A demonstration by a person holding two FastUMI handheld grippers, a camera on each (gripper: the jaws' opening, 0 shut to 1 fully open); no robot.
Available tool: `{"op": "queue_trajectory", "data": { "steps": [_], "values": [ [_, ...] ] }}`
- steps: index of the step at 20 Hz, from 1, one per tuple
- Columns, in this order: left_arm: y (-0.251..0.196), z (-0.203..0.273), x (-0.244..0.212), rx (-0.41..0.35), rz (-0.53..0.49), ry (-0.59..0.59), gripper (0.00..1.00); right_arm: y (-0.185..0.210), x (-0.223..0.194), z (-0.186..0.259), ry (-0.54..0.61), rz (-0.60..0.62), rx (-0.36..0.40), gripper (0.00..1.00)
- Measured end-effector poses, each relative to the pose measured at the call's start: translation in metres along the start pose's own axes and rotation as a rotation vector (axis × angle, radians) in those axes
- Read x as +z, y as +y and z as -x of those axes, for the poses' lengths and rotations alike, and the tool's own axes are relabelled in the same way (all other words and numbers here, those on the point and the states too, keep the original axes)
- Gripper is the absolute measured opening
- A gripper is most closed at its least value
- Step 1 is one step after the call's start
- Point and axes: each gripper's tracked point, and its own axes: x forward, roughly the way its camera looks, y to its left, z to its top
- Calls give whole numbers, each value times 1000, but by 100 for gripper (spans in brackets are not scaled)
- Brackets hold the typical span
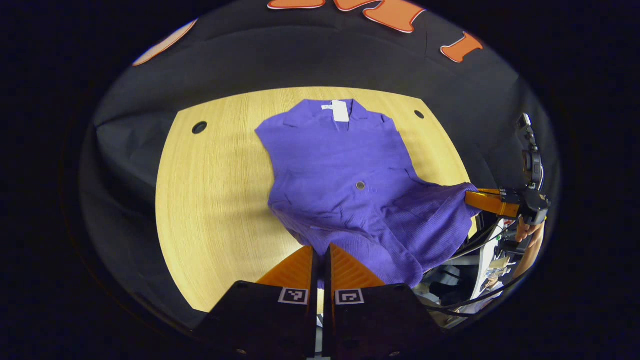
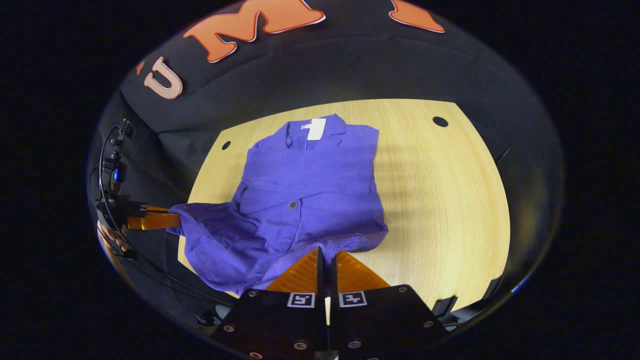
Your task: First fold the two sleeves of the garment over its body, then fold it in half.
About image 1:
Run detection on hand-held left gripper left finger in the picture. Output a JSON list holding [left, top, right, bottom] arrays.
[[192, 245, 319, 360]]

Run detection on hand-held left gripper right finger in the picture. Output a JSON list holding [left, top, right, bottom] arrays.
[[322, 243, 446, 360]]

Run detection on purple shirt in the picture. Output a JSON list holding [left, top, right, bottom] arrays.
[[255, 98, 483, 288]]

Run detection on black cable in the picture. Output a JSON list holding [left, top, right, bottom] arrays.
[[425, 217, 506, 276], [425, 267, 533, 313]]

